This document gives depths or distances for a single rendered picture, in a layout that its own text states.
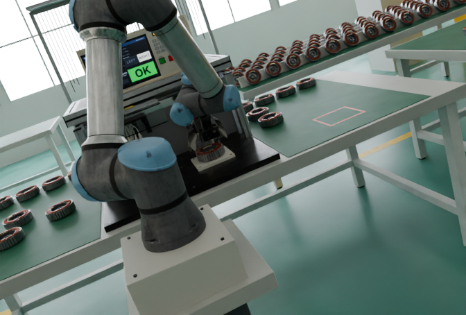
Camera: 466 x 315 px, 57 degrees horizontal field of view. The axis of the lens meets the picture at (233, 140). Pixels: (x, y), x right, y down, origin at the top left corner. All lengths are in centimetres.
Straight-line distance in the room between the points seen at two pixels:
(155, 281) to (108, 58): 53
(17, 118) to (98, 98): 717
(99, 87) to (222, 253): 48
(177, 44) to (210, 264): 55
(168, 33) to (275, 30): 751
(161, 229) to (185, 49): 46
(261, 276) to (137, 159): 36
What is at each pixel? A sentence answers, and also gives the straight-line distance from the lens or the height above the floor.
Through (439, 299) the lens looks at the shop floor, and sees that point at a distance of 196.
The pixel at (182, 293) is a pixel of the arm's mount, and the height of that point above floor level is 78.
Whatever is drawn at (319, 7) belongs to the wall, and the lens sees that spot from 899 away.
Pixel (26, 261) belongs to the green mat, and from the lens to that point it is 159.
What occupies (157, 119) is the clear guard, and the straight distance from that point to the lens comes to 147.
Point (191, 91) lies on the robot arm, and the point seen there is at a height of 109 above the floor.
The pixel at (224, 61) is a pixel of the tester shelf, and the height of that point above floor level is 110.
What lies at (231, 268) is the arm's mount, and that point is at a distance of 95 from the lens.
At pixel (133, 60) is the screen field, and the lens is 172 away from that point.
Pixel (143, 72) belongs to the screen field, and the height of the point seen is 116.
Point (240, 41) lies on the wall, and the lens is 836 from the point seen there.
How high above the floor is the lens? 129
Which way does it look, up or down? 17 degrees down
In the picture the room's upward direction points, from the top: 19 degrees counter-clockwise
